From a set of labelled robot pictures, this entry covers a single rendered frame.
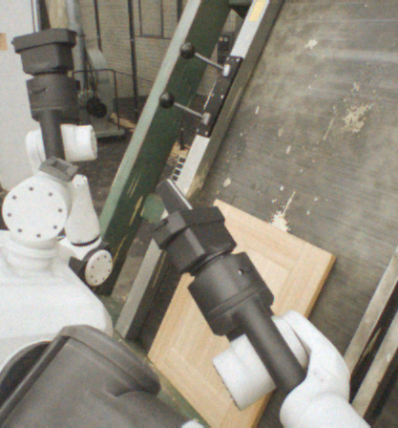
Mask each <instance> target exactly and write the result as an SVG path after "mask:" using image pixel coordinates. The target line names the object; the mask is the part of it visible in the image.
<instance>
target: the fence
mask: <svg viewBox="0 0 398 428"><path fill-rule="evenodd" d="M257 1H265V3H264V5H263V8H262V13H261V15H260V17H259V20H258V21H248V20H249V17H250V15H251V13H252V10H253V9H254V8H255V5H256V3H257ZM281 4H282V0H254V2H253V4H252V7H251V9H250V10H249V13H248V14H247V16H246V19H245V21H244V23H243V26H242V28H241V33H240V36H239V38H238V40H237V43H236V45H235V47H234V49H233V51H232V53H231V55H238V56H241V57H242V58H243V61H242V63H241V68H240V69H239V72H238V74H237V76H236V79H235V81H234V83H233V86H232V88H231V90H230V92H229V94H228V96H227V99H226V100H225V102H224V105H223V107H222V109H221V113H220V117H219V119H218V121H217V124H216V126H215V128H214V130H213V132H212V134H211V137H210V138H206V137H203V136H200V135H197V136H196V138H195V141H194V143H193V145H192V148H191V150H190V151H189V154H188V156H187V159H186V161H185V163H184V165H183V167H182V169H181V173H180V175H179V178H178V181H177V184H176V186H177V187H178V189H179V190H181V193H182V194H183V195H184V197H185V198H186V199H187V200H188V202H189V203H190V204H191V205H192V206H193V207H194V205H195V203H196V201H197V198H198V196H199V192H200V190H201V187H202V185H203V183H204V180H205V178H206V176H207V174H208V171H209V170H210V168H211V165H212V163H213V161H214V158H215V156H216V155H217V152H218V150H219V149H220V145H221V141H222V138H223V136H224V134H225V131H226V130H227V128H228V125H229V123H230V121H231V118H232V116H233V115H234V112H235V110H236V109H237V106H238V104H239V102H240V100H241V94H242V91H243V90H244V88H245V85H246V83H247V81H248V78H249V76H250V75H251V72H252V70H253V69H254V67H255V64H256V62H257V60H258V57H259V55H260V53H261V50H262V45H263V43H264V41H265V38H266V37H267V35H268V33H269V30H270V29H271V27H272V24H273V22H274V20H275V17H276V15H277V13H278V10H279V8H280V7H281ZM170 260H171V258H170V256H169V255H168V253H167V251H166V250H165V249H159V248H158V246H157V244H156V242H155V240H154V239H153V240H152V242H151V243H150V246H149V248H148V250H147V252H146V254H145V257H144V259H143V261H142V264H141V268H140V270H139V272H138V274H137V277H136V279H135V282H134V284H133V286H132V289H131V290H130V293H129V295H128V297H127V300H126V302H125V304H124V307H123V309H122V310H121V314H120V316H119V319H118V321H117V323H116V326H115V329H116V330H118V331H119V332H120V333H121V336H122V337H123V338H137V337H138V334H139V332H140V330H141V326H142V324H143V321H144V319H145V317H146V315H147V312H148V310H149V309H150V307H151V305H152V303H153V300H154V298H155V296H156V293H157V290H158V288H159V286H160V284H161V279H162V277H163V275H164V272H165V270H166V269H167V267H168V265H169V263H170Z"/></svg>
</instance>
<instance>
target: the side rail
mask: <svg viewBox="0 0 398 428"><path fill-rule="evenodd" d="M228 2H229V0H188V1H187V4H186V6H185V8H184V10H183V12H182V15H181V19H180V21H179V23H178V27H177V29H176V31H175V34H174V36H173V39H172V41H171V43H170V46H169V48H168V50H167V52H166V55H165V56H164V58H163V61H162V63H161V68H160V70H159V72H158V74H157V78H156V81H155V83H154V86H153V88H152V90H151V92H150V94H149V96H148V98H147V101H146V103H145V106H144V108H143V110H142V112H141V117H140V119H139V122H138V124H137V127H136V129H135V131H134V133H133V136H132V138H131V141H130V143H129V145H128V148H127V150H126V152H125V154H124V157H123V159H122V162H121V165H120V168H119V170H118V172H117V174H116V177H115V180H114V183H113V185H112V188H111V190H110V192H109V194H108V197H107V199H106V201H105V204H104V205H103V208H102V210H101V214H100V216H99V219H98V221H99V225H100V230H101V231H100V236H101V241H102V242H104V243H107V244H109V245H110V250H111V252H112V257H113V258H112V269H111V271H110V273H109V275H108V277H107V278H106V279H105V280H104V281H103V282H102V283H101V284H100V285H98V286H97V287H95V288H94V289H91V291H94V292H95V293H103V294H112V292H113V289H114V288H115V284H116V282H117V279H118V277H119V275H120V272H121V269H122V267H123V265H124V262H125V260H126V258H127V255H128V253H129V250H130V249H131V247H132V244H133V242H134V240H135V237H136V234H137V232H138V231H139V228H140V226H141V221H142V219H143V218H141V216H140V211H141V208H142V206H143V204H144V201H145V199H146V197H147V194H148V193H149V192H153V193H154V192H155V190H156V189H157V185H158V183H159V180H160V178H161V173H162V171H163V169H164V167H165V165H166V162H167V161H168V158H169V156H170V154H171V151H172V150H173V148H174V145H175V143H176V140H177V138H178V134H179V132H180V130H181V126H182V123H183V121H184V120H185V117H186V115H187V112H185V111H183V110H180V109H179V108H177V107H174V106H173V107H172V108H171V109H163V108H161V106H160V104H159V101H158V100H159V96H160V95H161V93H163V92H170V93H172V94H173V95H174V97H175V100H176V101H175V102H176V103H178V104H180V105H181V106H184V107H186V108H188V109H190V106H191V104H192V102H193V99H194V97H195V95H196V92H197V90H198V88H199V85H200V83H201V79H202V76H203V74H204V71H205V70H206V68H207V65H208V64H206V63H204V62H202V61H201V60H199V59H197V58H196V57H193V58H191V59H188V60H186V59H183V58H182V57H181V55H180V53H179V48H180V46H181V44H182V43H184V42H190V43H192V44H193V45H194V46H195V48H196V53H198V54H201V55H202V56H203V57H205V58H207V59H209V60H210V58H211V56H212V53H213V51H214V50H215V48H216V46H217V44H218V41H219V39H220V35H221V30H222V29H223V27H224V24H225V22H226V19H227V17H228V15H229V12H230V11H231V8H230V7H229V6H228Z"/></svg>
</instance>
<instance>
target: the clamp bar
mask: <svg viewBox="0 0 398 428"><path fill-rule="evenodd" d="M343 361H344V362H345V364H346V366H347V368H348V369H349V373H350V380H349V399H348V404H349V405H350V406H351V407H352V408H353V409H354V410H356V411H357V413H358V414H359V415H360V416H361V417H362V419H363V420H364V421H365V422H366V423H367V425H368V426H369V427H370V428H373V426H374V424H375V422H376V420H377V418H378V416H380V414H381V412H382V409H383V407H384V405H385V403H386V401H387V399H388V396H389V394H390V392H391V391H392V389H393V387H394V385H395V383H396V381H397V379H398V247H397V249H396V250H395V252H394V254H393V256H392V258H391V260H390V262H389V264H388V267H387V269H386V271H385V273H384V275H383V277H382V279H381V283H380V285H379V287H378V288H377V289H376V291H375V293H374V295H373V297H372V299H371V301H370V304H369V306H368V308H367V310H366V312H365V314H364V316H363V318H362V320H361V324H360V326H359V328H358V330H357V331H356V332H355V334H354V337H353V339H352V341H351V343H350V345H349V347H348V349H347V350H346V353H345V355H344V357H343Z"/></svg>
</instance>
